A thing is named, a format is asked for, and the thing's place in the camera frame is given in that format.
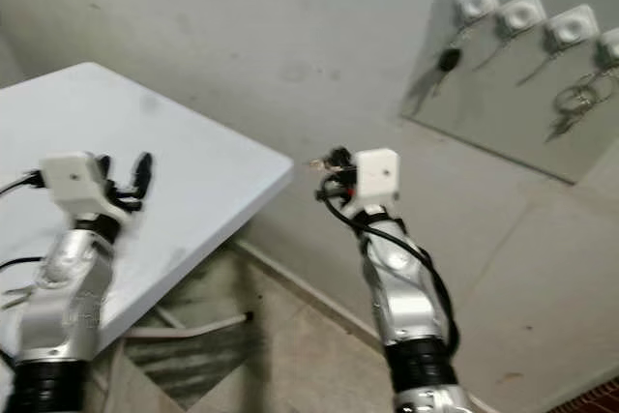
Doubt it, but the grey wall board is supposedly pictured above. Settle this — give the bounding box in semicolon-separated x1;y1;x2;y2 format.
400;0;619;186

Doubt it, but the grey metal table leg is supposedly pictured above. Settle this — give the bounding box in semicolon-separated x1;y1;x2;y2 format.
124;310;254;339

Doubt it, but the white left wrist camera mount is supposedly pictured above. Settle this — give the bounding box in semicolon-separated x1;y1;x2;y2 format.
41;152;113;217

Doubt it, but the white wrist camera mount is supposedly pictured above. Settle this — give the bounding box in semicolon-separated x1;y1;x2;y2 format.
352;148;401;210
41;152;113;217

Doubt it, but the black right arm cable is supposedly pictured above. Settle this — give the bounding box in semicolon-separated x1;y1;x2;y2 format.
321;195;461;351

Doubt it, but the black car key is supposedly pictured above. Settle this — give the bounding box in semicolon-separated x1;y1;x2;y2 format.
436;44;464;74

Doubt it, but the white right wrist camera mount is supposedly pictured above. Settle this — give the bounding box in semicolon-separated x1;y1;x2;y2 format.
352;148;401;210

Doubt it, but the short black left arm cable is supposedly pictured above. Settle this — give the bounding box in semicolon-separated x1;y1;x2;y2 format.
0;255;51;276

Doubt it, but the long black left arm cable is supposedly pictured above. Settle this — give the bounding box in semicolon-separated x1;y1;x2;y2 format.
0;171;51;193

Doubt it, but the silver key ring bunch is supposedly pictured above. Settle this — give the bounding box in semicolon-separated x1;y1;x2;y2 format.
549;69;619;140

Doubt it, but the white folding table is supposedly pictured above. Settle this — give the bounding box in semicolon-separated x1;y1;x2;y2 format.
0;62;296;380

